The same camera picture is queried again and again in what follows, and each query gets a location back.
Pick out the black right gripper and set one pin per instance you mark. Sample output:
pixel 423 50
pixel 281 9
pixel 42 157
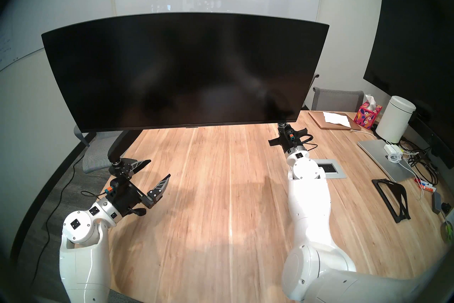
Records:
pixel 280 141

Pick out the colourful pink tissue box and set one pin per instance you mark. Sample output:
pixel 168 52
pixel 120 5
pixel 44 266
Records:
pixel 369 116

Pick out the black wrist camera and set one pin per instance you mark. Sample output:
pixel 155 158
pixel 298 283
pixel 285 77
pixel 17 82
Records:
pixel 292 137
pixel 114 187

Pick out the grey mesh office chair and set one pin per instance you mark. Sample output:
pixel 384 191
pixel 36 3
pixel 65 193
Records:
pixel 337 100
pixel 95 153
pixel 316 75

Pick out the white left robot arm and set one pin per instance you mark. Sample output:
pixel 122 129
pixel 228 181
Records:
pixel 83 259

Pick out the white paper napkin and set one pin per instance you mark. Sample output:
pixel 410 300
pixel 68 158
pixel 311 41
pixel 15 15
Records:
pixel 335 118

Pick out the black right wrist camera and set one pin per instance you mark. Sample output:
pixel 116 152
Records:
pixel 292 137

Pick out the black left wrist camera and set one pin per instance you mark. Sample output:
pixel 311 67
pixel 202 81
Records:
pixel 114 187

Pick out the white red marker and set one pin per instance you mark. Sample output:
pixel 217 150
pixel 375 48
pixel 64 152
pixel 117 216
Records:
pixel 427 186

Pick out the curved black Samsung monitor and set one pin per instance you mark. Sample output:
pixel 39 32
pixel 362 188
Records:
pixel 184 68

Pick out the grey adapter box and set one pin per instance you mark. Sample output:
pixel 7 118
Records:
pixel 437 202

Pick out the silver closed laptop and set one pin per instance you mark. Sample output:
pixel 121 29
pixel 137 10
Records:
pixel 379 157

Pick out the white power adapter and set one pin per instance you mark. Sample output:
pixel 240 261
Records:
pixel 392 148

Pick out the silver table outlet panel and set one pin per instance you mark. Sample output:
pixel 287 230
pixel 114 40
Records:
pixel 333 168

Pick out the large black wall television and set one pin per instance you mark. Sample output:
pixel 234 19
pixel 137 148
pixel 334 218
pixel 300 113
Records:
pixel 411 40

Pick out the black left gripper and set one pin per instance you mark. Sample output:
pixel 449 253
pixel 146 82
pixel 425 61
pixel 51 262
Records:
pixel 129 199

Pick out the black laptop stand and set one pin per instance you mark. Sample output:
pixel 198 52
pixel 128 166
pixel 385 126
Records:
pixel 393 199

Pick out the white cylindrical canister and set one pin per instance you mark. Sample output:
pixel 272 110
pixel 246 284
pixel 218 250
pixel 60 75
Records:
pixel 393 118

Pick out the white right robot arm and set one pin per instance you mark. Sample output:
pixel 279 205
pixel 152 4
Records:
pixel 308 206

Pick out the green yellow small object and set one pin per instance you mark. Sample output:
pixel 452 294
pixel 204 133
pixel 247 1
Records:
pixel 447 231

